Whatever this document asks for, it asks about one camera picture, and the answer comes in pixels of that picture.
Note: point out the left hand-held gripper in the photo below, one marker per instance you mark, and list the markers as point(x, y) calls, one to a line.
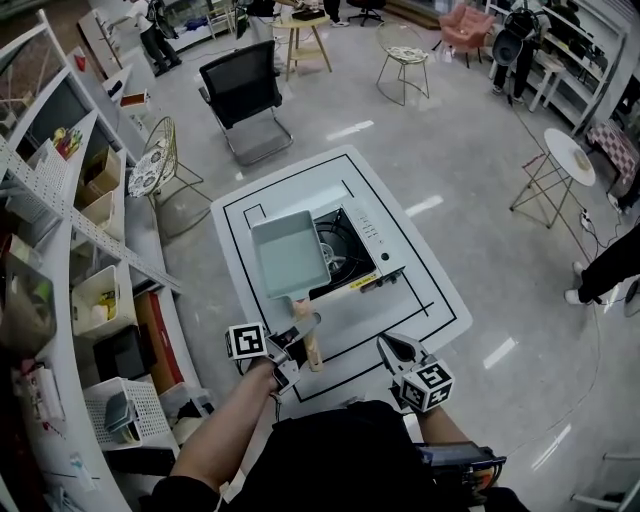
point(245, 341)

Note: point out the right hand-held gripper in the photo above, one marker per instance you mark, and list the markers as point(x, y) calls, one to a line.
point(426, 386)

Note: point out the light blue rectangular frying pan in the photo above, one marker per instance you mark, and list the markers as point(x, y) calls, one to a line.
point(290, 255)

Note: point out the white portable gas stove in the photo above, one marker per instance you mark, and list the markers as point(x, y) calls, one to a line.
point(365, 245)

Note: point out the person's right forearm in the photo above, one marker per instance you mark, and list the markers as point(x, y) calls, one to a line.
point(442, 425)

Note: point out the person's left forearm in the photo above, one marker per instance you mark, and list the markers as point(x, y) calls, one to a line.
point(222, 430)

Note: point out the person's black shirt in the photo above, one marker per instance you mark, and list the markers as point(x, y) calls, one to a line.
point(340, 460)

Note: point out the red brown flat box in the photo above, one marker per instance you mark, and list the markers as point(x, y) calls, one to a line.
point(157, 340)

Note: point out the white perforated basket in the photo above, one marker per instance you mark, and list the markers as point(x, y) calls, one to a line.
point(145, 410)

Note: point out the black box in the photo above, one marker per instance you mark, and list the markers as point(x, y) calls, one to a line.
point(122, 352)

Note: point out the white plastic storage bin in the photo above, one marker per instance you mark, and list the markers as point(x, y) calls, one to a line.
point(100, 300)

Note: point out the white power strip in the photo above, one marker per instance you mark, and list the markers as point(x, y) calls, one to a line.
point(586, 219)

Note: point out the small white storage bin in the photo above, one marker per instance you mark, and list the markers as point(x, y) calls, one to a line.
point(105, 212)

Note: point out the brown cardboard box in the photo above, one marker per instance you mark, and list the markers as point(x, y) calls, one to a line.
point(100, 175)

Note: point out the white round side table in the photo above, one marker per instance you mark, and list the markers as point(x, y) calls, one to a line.
point(570, 155)

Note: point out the black office chair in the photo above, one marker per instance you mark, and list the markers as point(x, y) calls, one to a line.
point(242, 85)

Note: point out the white shelving unit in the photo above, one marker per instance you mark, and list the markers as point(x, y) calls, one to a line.
point(55, 240)

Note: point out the checkered cloth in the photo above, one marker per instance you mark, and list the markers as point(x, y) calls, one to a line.
point(617, 147)

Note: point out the colourful toys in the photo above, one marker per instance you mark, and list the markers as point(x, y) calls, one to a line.
point(67, 141)

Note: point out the yellow round wooden table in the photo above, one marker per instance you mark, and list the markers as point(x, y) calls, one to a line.
point(305, 30)

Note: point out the pink armchair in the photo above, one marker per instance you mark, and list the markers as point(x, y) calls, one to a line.
point(465, 27)

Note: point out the white metal shelf rack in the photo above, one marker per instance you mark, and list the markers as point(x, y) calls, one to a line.
point(580, 55)

